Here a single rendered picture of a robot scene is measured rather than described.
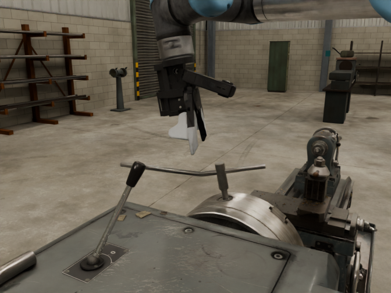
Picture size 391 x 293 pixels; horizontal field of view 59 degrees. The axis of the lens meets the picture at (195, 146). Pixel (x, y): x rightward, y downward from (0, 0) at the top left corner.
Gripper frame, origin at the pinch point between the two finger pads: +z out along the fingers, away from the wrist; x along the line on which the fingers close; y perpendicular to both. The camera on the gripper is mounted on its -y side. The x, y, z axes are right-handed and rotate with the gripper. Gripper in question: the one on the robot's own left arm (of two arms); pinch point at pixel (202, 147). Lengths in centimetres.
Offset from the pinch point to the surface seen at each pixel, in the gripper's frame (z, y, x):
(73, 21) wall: -215, 414, -764
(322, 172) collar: 25, -33, -52
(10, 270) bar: 6.4, 22.2, 37.4
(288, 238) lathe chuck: 20.6, -16.2, 5.7
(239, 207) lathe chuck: 13.2, -6.8, 4.5
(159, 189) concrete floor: 99, 113, -297
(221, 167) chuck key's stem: 4.8, -3.8, 1.0
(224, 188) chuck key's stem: 9.8, -3.9, 1.0
